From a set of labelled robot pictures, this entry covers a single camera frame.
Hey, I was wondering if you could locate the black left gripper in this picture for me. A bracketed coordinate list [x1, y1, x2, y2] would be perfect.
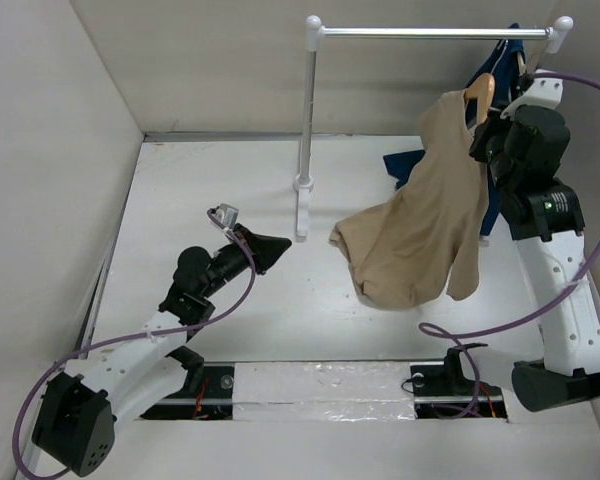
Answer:
[199, 223, 290, 299]

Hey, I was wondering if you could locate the wooden hanger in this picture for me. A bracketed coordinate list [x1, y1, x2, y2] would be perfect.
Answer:
[463, 73, 496, 125]
[516, 51, 526, 76]

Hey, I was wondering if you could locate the beige t shirt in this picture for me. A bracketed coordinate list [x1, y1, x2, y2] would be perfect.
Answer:
[329, 91, 489, 310]

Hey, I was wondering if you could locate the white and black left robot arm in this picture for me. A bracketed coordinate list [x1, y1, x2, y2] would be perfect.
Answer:
[32, 224, 292, 477]

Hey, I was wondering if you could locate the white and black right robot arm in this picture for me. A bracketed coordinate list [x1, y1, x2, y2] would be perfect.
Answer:
[469, 105, 600, 412]

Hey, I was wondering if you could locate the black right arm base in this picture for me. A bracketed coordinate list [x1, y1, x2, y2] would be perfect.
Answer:
[401, 343, 508, 420]

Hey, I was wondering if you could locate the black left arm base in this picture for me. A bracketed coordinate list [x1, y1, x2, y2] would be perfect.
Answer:
[140, 347, 235, 421]

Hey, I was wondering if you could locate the blue mickey t shirt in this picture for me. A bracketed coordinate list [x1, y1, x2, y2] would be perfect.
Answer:
[383, 39, 525, 240]

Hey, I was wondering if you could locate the wooden hanger in blue shirt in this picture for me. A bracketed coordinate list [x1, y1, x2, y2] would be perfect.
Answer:
[516, 51, 526, 76]

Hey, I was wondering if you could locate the white and chrome clothes rack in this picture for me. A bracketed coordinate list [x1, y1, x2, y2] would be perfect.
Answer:
[294, 15, 574, 239]

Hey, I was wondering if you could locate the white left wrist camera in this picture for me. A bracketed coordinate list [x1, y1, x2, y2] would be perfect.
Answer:
[207, 203, 239, 230]

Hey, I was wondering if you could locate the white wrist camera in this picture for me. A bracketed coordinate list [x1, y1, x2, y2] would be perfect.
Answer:
[207, 203, 239, 230]
[500, 69, 563, 119]

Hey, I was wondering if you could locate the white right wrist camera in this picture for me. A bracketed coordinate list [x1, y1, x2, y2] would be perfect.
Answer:
[500, 69, 563, 119]

